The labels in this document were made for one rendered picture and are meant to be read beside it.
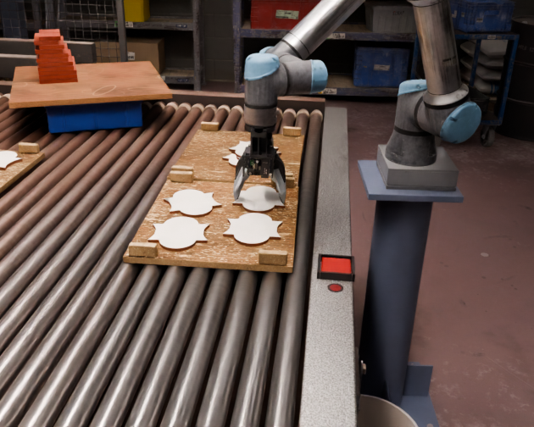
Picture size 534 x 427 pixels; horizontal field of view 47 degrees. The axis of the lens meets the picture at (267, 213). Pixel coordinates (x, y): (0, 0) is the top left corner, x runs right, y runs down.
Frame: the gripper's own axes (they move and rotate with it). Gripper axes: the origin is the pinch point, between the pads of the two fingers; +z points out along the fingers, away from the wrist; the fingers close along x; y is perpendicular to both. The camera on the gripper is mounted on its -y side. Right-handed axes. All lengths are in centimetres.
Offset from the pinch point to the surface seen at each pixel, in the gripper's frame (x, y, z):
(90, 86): -63, -61, -10
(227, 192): -8.5, -3.7, 0.6
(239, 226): -3.1, 16.1, -0.3
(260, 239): 2.1, 21.5, -0.3
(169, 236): -17.6, 22.7, -0.3
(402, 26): 90, -439, 26
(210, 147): -18.1, -35.9, 0.7
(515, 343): 102, -74, 94
